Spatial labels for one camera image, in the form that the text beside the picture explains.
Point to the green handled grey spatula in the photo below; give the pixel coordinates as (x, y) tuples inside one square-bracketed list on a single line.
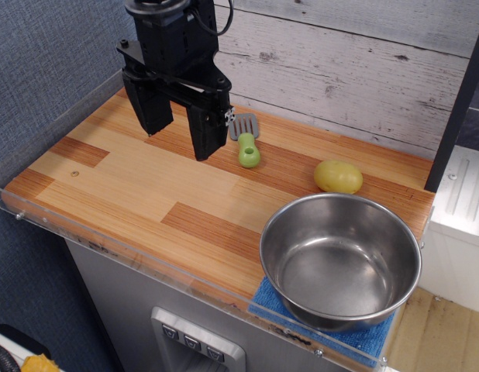
[(244, 130)]

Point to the silver dispenser panel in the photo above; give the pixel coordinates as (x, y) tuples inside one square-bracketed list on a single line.
[(185, 346)]

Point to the yellow potato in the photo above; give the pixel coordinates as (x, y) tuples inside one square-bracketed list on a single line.
[(338, 176)]

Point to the blue cloth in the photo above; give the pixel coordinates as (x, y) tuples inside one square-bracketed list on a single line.
[(364, 347)]

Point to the stainless steel pot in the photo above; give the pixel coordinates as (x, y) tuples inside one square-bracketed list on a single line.
[(340, 262)]

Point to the grey toy fridge cabinet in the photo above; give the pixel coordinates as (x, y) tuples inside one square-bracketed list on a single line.
[(125, 294)]

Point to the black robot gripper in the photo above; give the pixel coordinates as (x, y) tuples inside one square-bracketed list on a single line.
[(172, 58)]

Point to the clear acrylic guard rail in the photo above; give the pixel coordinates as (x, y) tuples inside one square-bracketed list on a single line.
[(77, 167)]

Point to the white toy sink unit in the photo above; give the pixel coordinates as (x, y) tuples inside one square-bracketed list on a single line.
[(450, 242)]

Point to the black right vertical post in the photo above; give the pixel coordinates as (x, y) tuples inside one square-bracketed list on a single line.
[(455, 121)]

